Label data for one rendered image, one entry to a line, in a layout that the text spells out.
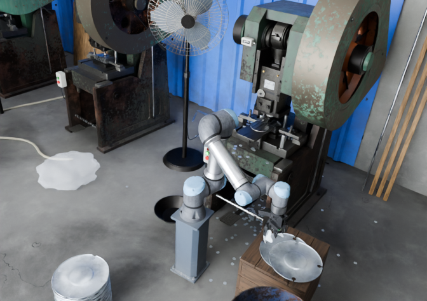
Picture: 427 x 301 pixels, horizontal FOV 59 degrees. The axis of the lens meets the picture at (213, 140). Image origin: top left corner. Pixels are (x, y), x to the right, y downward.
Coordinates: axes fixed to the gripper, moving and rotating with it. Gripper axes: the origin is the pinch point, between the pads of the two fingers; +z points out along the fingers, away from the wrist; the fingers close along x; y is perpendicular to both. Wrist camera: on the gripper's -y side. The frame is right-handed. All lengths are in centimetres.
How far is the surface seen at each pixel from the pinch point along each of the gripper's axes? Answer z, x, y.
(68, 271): 27, -91, -55
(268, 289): 6.2, -17.6, 20.7
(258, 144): -17, 36, -56
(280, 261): 16.6, 6.3, 4.8
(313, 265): 16.7, 20.2, 15.8
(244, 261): 18.5, -9.6, -6.4
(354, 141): 26, 168, -73
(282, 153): -15, 44, -42
